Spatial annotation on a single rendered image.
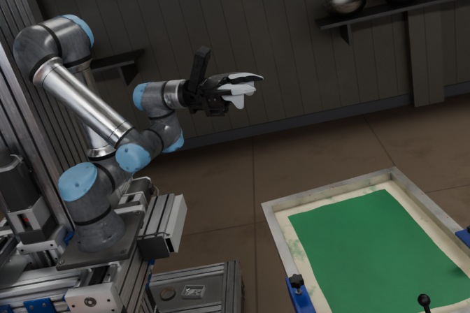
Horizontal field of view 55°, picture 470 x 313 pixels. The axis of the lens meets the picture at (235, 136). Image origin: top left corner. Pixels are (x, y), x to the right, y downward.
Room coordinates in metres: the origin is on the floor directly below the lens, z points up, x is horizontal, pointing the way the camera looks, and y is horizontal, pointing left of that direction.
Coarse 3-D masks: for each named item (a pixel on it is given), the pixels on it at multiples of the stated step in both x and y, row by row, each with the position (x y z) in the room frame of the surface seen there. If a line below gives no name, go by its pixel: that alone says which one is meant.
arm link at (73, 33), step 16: (64, 16) 1.31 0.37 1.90; (64, 32) 1.25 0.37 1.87; (80, 32) 1.29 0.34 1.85; (64, 48) 1.23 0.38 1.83; (80, 48) 1.28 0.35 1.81; (64, 64) 1.25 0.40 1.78; (80, 64) 1.26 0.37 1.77; (96, 144) 1.27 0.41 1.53; (96, 160) 1.26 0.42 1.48; (112, 160) 1.26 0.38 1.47; (128, 176) 1.28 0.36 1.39
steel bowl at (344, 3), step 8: (336, 0) 4.28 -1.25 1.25; (344, 0) 4.27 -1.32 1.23; (352, 0) 4.23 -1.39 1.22; (360, 0) 3.92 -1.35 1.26; (328, 8) 4.04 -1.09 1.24; (336, 8) 3.96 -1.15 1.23; (344, 8) 3.93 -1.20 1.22; (352, 8) 3.92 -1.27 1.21; (360, 8) 3.96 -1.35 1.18; (336, 16) 4.01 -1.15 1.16; (344, 16) 3.98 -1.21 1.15
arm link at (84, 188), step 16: (64, 176) 1.19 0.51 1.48; (80, 176) 1.16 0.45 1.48; (96, 176) 1.18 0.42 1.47; (112, 176) 1.22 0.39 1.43; (64, 192) 1.14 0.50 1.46; (80, 192) 1.14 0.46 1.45; (96, 192) 1.16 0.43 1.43; (112, 192) 1.22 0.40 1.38; (80, 208) 1.13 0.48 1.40; (96, 208) 1.14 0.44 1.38
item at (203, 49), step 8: (200, 48) 1.06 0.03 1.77; (208, 48) 1.07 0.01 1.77; (200, 56) 1.04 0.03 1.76; (208, 56) 1.06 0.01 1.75; (200, 64) 1.05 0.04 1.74; (192, 72) 1.06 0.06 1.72; (200, 72) 1.06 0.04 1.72; (192, 80) 1.07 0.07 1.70; (200, 80) 1.08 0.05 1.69; (192, 88) 1.08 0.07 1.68
